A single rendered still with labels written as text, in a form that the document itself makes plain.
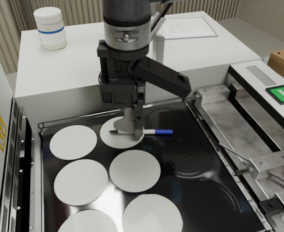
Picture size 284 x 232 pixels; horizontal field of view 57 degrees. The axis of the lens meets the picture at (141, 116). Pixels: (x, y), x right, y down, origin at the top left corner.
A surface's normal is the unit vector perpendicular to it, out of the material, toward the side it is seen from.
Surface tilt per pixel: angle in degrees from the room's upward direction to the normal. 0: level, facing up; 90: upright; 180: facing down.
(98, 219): 0
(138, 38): 90
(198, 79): 90
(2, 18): 90
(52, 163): 0
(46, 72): 0
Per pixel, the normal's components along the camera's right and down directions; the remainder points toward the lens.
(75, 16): 0.43, 0.61
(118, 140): 0.00, -0.74
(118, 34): -0.01, 0.67
